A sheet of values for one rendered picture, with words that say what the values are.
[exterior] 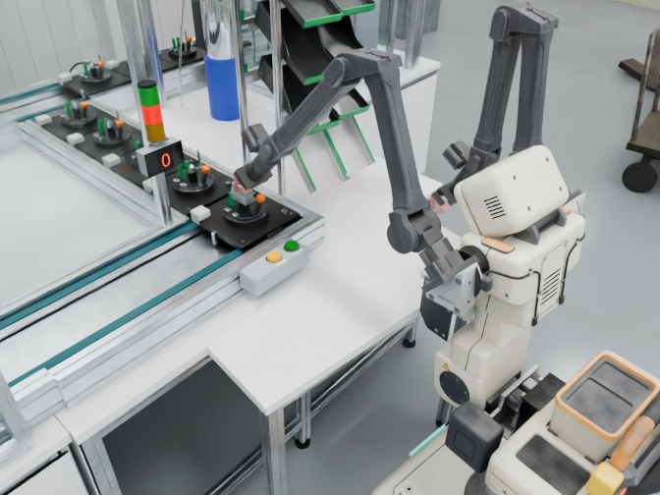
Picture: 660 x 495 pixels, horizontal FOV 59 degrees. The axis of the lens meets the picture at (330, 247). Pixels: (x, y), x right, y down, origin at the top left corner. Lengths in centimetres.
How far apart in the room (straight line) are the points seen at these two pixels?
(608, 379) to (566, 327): 150
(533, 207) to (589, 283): 209
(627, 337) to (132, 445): 226
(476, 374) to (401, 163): 62
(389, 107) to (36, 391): 98
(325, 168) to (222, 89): 85
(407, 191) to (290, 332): 55
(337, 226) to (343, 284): 30
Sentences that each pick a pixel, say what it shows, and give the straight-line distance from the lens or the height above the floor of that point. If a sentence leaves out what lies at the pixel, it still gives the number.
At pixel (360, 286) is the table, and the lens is 174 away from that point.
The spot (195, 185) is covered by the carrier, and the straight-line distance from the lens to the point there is 198.
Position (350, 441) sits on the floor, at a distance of 242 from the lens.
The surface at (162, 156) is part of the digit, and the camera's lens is 169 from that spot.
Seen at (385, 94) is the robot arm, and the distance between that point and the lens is 125.
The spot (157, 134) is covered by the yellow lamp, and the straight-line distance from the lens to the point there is 166.
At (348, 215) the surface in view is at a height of 86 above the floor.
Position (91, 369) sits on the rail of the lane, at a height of 93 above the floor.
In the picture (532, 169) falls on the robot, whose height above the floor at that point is 137.
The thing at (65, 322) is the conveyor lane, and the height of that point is 92.
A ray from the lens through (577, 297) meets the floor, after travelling 327.
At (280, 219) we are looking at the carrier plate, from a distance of 181.
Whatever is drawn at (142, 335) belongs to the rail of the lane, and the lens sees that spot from 153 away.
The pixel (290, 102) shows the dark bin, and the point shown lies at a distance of 189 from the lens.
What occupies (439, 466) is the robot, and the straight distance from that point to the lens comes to 207.
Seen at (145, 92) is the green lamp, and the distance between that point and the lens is 161.
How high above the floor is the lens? 199
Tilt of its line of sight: 37 degrees down
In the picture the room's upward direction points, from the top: 1 degrees clockwise
